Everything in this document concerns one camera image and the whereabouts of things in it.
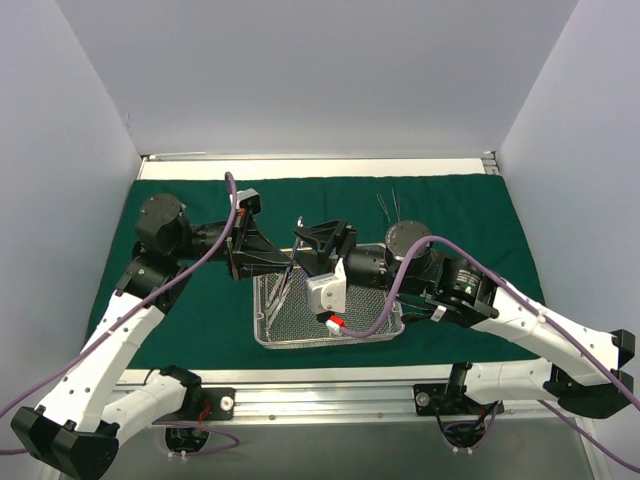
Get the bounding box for short steel tweezers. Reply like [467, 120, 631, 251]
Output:
[376, 194, 391, 222]

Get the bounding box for wire mesh instrument tray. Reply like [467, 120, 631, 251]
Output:
[253, 265, 404, 350]

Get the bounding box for green surgical drape cloth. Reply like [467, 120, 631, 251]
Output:
[87, 174, 546, 371]

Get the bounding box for steel forceps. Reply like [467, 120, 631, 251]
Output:
[281, 235, 302, 293]

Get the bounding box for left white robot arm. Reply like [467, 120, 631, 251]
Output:
[10, 189, 290, 479]

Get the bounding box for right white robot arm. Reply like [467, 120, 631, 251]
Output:
[294, 220, 639, 419]

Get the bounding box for steel surgical scissors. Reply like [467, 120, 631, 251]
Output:
[262, 273, 291, 330]

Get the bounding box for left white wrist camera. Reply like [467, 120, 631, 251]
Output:
[237, 188, 262, 215]

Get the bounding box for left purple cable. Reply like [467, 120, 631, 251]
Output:
[0, 171, 241, 457]

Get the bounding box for purple cable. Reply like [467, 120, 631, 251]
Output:
[339, 235, 640, 474]
[0, 171, 241, 457]

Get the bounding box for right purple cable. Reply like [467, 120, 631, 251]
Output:
[339, 235, 640, 474]

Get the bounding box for aluminium front rail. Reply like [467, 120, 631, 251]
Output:
[54, 374, 596, 431]

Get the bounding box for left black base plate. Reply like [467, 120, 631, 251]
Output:
[197, 387, 236, 423]

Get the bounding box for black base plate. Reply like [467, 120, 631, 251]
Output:
[412, 383, 492, 416]
[197, 387, 236, 423]

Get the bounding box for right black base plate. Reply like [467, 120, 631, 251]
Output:
[412, 383, 492, 416]

